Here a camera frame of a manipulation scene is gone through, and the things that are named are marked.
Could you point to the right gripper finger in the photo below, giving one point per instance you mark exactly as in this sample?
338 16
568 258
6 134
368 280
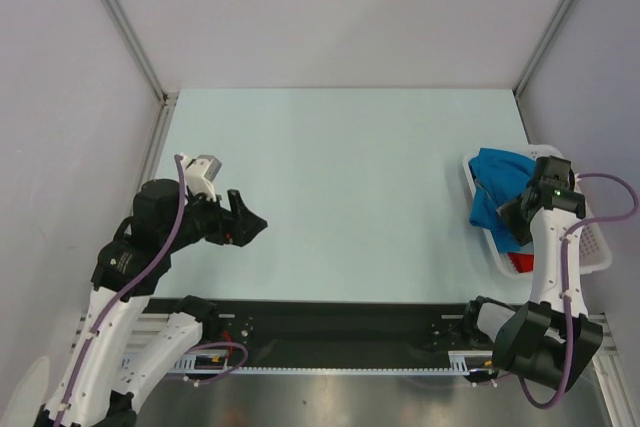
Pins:
514 216
522 236

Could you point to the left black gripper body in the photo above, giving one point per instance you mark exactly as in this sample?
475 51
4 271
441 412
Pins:
204 218

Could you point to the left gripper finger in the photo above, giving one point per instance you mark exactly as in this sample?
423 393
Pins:
240 213
244 229

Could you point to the blue t shirt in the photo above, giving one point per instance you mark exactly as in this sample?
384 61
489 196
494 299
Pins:
499 177

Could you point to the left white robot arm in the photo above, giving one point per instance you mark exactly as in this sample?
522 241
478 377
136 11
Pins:
97 389

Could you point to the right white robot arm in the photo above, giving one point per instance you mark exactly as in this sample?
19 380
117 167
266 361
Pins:
550 267

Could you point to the red t shirt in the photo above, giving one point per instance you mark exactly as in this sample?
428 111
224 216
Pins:
522 262

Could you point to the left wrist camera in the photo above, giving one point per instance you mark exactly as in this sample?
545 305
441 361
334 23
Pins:
200 173

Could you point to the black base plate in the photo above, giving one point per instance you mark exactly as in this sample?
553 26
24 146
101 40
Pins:
280 354

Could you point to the left aluminium frame post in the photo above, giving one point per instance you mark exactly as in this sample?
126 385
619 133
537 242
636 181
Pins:
135 48

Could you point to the aluminium frame post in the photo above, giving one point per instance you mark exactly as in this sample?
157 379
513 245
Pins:
135 48
559 17

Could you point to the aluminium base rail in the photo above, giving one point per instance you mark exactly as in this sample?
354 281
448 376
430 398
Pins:
607 342

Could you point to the right aluminium frame post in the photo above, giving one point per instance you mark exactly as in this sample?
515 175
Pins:
559 17

